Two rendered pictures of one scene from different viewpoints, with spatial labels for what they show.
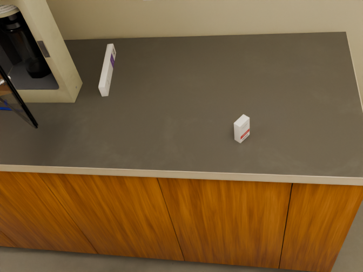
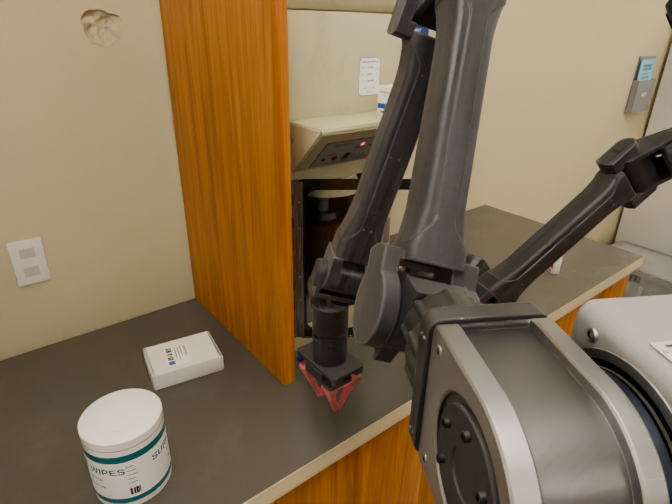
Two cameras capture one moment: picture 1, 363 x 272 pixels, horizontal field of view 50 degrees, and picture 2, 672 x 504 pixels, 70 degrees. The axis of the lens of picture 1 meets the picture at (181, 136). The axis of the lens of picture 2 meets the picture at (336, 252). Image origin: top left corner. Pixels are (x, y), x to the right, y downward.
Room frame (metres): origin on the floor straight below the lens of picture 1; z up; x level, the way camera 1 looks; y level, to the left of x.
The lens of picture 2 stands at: (0.59, 1.44, 1.68)
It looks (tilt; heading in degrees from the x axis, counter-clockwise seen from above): 25 degrees down; 304
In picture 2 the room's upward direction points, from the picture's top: 1 degrees clockwise
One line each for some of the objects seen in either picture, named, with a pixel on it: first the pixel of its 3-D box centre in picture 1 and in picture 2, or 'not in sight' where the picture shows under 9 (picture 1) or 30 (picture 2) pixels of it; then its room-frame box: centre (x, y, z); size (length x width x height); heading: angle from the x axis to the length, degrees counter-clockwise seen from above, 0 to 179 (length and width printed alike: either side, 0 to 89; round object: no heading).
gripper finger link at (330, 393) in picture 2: not in sight; (332, 384); (0.94, 0.91, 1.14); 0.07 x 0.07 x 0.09; 73
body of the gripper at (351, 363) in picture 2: not in sight; (329, 347); (0.95, 0.91, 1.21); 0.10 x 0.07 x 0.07; 163
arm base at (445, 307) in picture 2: not in sight; (457, 353); (0.68, 1.12, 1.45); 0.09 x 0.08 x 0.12; 43
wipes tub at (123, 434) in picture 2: not in sight; (127, 446); (1.22, 1.13, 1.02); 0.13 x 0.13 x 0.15
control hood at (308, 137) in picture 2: not in sight; (363, 141); (1.12, 0.55, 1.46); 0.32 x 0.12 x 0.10; 73
